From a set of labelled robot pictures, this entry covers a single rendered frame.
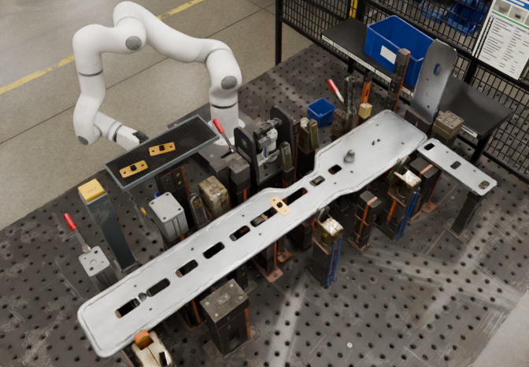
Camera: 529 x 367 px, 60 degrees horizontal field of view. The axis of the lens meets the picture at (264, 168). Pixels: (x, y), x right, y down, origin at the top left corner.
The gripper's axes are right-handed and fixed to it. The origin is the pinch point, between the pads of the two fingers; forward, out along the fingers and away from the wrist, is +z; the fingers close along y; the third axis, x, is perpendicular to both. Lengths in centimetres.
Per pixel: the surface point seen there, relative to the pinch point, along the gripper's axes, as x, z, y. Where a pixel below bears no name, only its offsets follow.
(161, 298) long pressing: -56, 32, 21
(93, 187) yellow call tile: -36.8, -2.9, 25.3
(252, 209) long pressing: -17, 45, 25
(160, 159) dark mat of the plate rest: -18.9, 10.4, 29.4
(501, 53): 70, 103, 66
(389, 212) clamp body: 11, 93, 23
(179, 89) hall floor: 129, -38, -116
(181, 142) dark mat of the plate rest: -9.6, 13.0, 30.0
